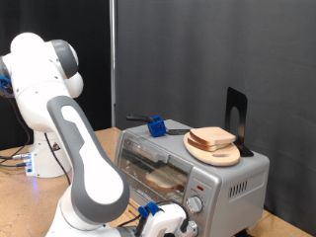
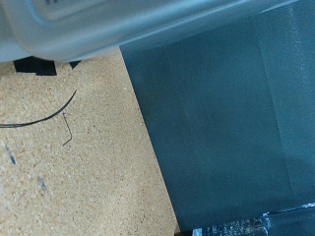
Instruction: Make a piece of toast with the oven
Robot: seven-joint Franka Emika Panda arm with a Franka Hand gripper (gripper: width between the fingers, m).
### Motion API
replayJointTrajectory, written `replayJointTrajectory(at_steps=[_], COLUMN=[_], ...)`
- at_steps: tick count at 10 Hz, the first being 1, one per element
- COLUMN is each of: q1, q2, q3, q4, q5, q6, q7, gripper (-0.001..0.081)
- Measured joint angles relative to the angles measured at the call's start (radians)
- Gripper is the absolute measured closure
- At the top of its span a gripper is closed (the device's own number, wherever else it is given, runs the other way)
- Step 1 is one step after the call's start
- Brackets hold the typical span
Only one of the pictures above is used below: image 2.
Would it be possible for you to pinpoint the silver toaster oven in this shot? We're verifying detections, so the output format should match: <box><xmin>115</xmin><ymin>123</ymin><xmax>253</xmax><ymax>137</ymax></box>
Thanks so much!
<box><xmin>0</xmin><ymin>0</ymin><xmax>298</xmax><ymax>77</ymax></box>

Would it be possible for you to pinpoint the dark speckled bar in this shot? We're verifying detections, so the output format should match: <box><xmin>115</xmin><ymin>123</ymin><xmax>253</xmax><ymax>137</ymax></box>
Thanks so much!
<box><xmin>175</xmin><ymin>202</ymin><xmax>315</xmax><ymax>236</ymax></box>

